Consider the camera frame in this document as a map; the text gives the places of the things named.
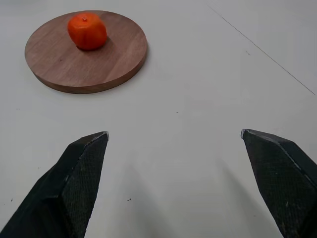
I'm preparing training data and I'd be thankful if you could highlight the orange persimmon-shaped knob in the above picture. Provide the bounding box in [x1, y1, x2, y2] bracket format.
[67, 11, 107, 52]

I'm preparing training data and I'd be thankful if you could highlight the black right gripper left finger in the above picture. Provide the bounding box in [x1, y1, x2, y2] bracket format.
[0, 131, 110, 238]

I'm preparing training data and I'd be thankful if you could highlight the round brown wooden base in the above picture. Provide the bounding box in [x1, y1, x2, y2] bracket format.
[24, 10, 148, 94]

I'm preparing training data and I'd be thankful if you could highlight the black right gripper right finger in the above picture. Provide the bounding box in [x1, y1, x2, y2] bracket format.
[240, 128, 317, 238]

